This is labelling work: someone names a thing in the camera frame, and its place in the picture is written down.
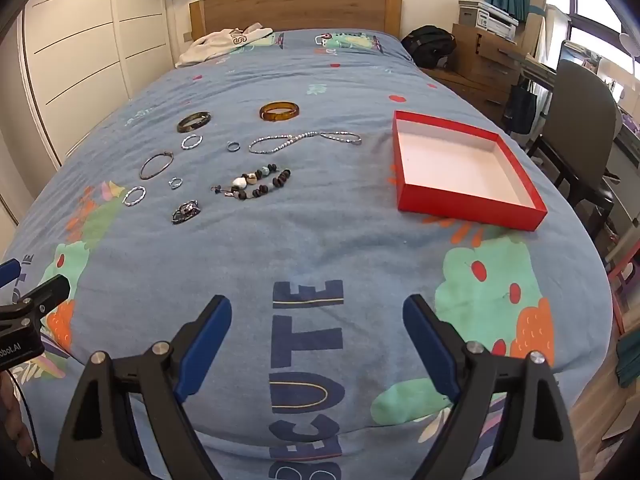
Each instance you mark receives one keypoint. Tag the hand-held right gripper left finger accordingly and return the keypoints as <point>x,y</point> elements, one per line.
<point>207,340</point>

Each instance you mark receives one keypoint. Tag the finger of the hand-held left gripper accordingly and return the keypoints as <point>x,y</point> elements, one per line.
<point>7,271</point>
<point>47,291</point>

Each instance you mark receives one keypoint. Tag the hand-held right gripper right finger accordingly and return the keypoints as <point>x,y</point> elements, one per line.
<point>427,340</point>

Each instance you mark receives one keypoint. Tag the red box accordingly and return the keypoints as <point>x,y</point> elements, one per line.
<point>450,160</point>

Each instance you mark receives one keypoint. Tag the person's left hand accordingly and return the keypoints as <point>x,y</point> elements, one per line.
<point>11,420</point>

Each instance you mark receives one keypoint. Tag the printed blue blanket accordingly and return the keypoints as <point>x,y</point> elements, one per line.
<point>300,240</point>

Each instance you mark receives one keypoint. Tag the thin copper bangle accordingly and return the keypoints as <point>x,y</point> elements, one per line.
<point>150,176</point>

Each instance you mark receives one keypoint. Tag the dark mottled bangle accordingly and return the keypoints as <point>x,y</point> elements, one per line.
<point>186,126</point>

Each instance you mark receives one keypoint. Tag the white wardrobe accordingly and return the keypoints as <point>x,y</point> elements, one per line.
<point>85,60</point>

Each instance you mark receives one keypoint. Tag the amber bangle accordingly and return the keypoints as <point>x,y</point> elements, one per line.
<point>272,117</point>

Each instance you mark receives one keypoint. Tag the dark hanging bag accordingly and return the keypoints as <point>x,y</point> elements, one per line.
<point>521,107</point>

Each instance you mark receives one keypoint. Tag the grey chair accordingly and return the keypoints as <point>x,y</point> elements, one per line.
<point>580,110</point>

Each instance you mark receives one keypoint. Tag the wooden dresser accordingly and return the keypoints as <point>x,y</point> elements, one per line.
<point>475,60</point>

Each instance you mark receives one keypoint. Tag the grey desk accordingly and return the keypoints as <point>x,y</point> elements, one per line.
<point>535,67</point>

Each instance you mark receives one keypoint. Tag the black backpack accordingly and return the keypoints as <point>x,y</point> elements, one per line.
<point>430,42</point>

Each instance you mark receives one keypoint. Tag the white garment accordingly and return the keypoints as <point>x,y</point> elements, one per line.
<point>220,42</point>

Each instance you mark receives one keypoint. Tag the white printer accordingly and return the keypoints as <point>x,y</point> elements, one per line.
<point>492,17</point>

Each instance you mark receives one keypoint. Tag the wooden headboard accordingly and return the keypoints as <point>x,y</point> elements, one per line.
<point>300,7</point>

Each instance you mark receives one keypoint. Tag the window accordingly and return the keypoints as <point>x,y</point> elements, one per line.
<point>595,0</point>

